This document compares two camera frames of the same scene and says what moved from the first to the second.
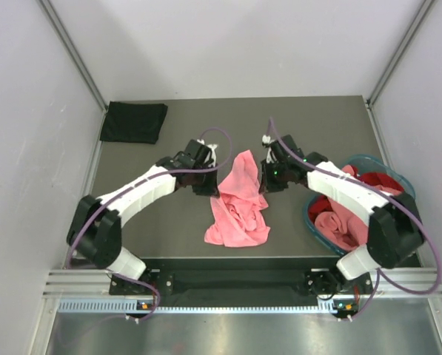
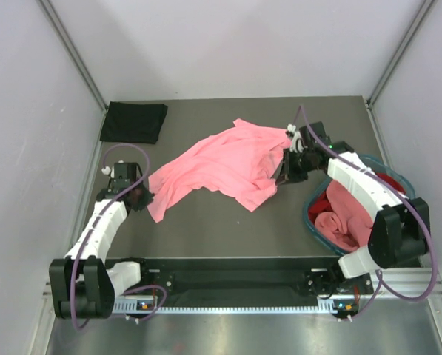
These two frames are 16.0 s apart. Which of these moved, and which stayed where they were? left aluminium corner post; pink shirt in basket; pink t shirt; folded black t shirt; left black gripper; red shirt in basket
Moved: pink t shirt; left black gripper
Stayed: red shirt in basket; pink shirt in basket; left aluminium corner post; folded black t shirt
